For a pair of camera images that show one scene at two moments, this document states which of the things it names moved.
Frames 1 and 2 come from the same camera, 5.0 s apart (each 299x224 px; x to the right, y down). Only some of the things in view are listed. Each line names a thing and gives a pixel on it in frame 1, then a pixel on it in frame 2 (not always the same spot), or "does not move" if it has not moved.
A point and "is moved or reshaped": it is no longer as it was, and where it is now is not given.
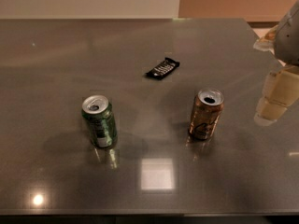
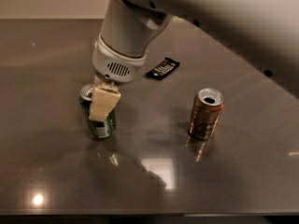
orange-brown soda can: x=206 y=113 does not move
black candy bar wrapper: x=163 y=68 does not move
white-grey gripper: x=288 y=41 to x=116 y=66
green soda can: x=100 y=116 is moved or reshaped
